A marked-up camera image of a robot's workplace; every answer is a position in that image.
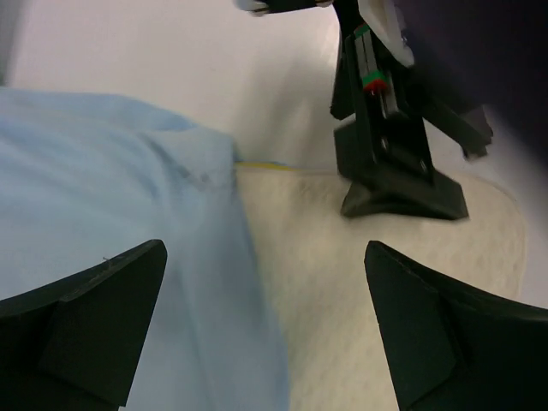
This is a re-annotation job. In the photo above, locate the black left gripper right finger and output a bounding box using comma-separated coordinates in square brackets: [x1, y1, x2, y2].
[365, 241, 547, 410]

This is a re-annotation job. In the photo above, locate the cream yellow-edged pillow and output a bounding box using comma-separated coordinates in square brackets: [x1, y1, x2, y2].
[235, 164, 526, 411]

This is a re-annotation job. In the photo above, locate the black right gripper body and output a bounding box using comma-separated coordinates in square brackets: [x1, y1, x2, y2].
[236, 1, 547, 128]

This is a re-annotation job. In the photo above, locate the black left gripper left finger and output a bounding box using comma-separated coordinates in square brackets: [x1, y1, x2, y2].
[1, 240, 167, 410]

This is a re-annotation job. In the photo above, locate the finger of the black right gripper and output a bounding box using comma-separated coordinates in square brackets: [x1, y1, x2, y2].
[334, 35, 468, 221]
[421, 98, 493, 159]

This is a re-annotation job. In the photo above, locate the light blue pillowcase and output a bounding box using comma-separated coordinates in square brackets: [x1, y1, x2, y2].
[1, 88, 289, 410]

